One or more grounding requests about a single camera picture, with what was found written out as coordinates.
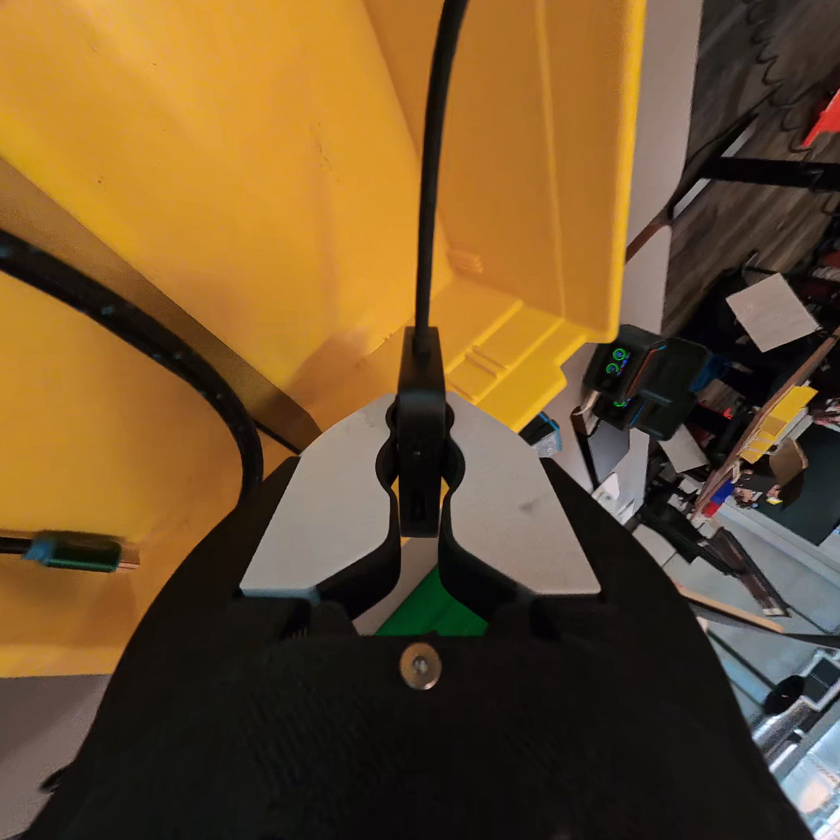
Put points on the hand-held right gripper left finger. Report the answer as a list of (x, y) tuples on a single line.
[(328, 512)]

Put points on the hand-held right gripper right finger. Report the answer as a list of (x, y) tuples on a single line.
[(518, 512)]

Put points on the yellow plastic bin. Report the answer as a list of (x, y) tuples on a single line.
[(197, 164)]

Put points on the small blue and grey box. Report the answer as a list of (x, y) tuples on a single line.
[(544, 436)]

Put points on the green plastic object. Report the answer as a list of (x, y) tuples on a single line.
[(430, 607)]

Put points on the black device with green display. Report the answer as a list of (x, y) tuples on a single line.
[(656, 380)]

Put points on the grey square panel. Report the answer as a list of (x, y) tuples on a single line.
[(771, 312)]

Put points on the red object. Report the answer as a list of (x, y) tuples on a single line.
[(827, 121)]

